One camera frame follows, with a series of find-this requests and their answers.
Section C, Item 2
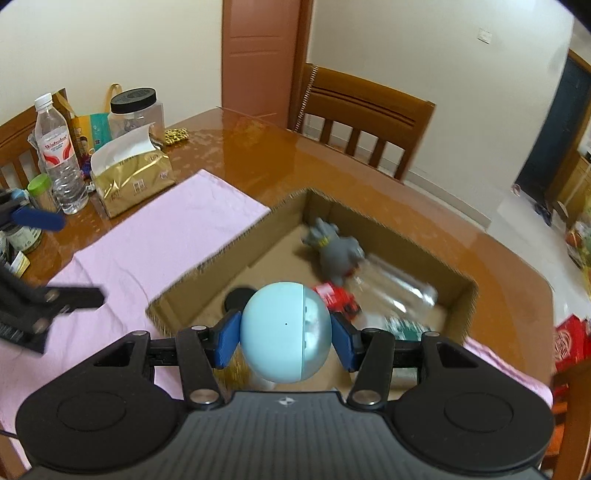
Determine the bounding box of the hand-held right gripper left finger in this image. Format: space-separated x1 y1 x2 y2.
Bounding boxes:
92 311 243 411

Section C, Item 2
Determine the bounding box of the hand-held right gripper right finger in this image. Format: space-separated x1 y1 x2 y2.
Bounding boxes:
330 316 497 411

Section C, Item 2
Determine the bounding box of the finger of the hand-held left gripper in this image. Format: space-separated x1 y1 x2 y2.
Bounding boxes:
0 268 105 355
0 187 66 232

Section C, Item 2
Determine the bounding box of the black round lid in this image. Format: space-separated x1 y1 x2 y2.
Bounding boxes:
225 286 257 312

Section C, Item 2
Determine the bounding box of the red toy car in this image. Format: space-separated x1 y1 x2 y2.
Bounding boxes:
314 284 362 319

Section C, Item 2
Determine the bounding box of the light blue round toy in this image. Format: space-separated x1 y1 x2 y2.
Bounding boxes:
240 281 332 383

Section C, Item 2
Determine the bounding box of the green and white packet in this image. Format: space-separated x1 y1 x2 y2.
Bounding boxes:
383 316 437 342

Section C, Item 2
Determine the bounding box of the clear plastic jar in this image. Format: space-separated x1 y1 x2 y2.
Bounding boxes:
344 253 439 319

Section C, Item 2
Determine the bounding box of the grey plush toy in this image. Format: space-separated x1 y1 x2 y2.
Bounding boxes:
301 218 366 288

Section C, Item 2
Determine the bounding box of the cardboard box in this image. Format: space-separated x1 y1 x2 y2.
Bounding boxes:
147 187 479 393

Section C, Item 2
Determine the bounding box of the small bottle with green cap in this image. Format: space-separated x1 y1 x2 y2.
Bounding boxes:
27 174 61 214

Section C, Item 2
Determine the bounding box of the small white card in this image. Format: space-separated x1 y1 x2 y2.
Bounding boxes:
9 251 31 278

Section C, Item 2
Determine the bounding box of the clear water bottle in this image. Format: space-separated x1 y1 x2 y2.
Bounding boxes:
34 93 89 215

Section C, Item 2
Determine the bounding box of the gold tissue pack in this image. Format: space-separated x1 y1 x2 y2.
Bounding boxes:
89 124 177 219

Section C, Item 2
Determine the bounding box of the colourful paper bag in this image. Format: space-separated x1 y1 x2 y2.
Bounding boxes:
52 83 124 160

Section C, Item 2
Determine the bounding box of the pink cloth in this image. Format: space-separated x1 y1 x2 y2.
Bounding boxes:
0 169 553 455

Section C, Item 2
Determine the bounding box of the clear jar with black lid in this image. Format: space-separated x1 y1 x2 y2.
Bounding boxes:
108 88 166 139

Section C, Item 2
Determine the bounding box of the red gift box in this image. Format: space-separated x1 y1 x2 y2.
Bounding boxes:
554 315 591 374

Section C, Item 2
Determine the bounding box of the wooden chair with slatted back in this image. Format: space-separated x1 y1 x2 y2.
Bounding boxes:
287 63 436 182

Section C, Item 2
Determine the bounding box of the brown wooden door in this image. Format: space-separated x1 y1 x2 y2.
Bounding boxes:
222 0 315 132

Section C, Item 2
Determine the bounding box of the wooden cabinet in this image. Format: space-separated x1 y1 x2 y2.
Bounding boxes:
547 152 591 227

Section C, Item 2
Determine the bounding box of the dark blue door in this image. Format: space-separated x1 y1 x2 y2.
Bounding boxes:
514 48 591 204

